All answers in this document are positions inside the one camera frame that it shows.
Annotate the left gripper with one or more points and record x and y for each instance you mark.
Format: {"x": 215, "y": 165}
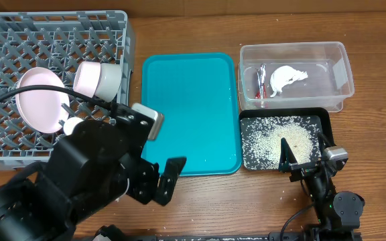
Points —
{"x": 143, "y": 189}

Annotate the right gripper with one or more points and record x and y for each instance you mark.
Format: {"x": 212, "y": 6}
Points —
{"x": 306, "y": 166}

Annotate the red snack wrapper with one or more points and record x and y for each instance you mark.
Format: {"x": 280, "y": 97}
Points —
{"x": 261, "y": 74}

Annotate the white napkin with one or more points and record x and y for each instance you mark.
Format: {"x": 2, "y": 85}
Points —
{"x": 284, "y": 76}

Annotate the white paper cup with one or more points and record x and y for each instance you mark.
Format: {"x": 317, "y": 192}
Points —
{"x": 70, "y": 124}

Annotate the small pink bowl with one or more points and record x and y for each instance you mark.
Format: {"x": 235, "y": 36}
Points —
{"x": 87, "y": 78}

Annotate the white round plate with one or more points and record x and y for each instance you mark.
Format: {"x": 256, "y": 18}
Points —
{"x": 42, "y": 109}

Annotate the grey bowl of rice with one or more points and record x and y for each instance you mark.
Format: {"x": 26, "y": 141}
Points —
{"x": 109, "y": 82}

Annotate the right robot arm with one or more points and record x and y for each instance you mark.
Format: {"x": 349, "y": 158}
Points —
{"x": 338, "y": 212}

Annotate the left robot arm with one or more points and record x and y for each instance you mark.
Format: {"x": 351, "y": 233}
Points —
{"x": 86, "y": 171}

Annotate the grey dishwasher rack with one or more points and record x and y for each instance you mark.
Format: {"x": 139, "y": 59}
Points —
{"x": 58, "y": 41}

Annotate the spilled white rice pile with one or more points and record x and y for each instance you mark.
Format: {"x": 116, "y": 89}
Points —
{"x": 261, "y": 140}

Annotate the black tray bin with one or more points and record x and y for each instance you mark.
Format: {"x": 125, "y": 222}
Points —
{"x": 320, "y": 112}

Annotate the teal plastic tray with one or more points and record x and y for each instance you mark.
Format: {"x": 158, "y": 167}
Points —
{"x": 197, "y": 95}

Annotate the clear plastic bin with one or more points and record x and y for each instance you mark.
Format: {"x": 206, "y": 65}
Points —
{"x": 328, "y": 84}

